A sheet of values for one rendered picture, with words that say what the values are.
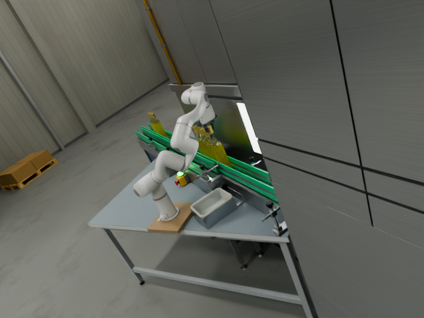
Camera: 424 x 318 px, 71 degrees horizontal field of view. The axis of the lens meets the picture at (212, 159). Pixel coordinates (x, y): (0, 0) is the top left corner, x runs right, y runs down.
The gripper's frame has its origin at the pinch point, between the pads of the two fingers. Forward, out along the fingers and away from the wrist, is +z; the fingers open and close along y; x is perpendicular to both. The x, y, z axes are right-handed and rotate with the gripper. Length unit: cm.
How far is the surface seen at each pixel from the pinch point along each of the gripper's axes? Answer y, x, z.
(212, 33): -15, 2, -51
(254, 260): 3, 21, 117
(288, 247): 9, 69, 39
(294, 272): 10, 73, 57
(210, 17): -15, 4, -59
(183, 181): 20, -26, 48
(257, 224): 14, 53, 31
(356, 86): 23, 109, -69
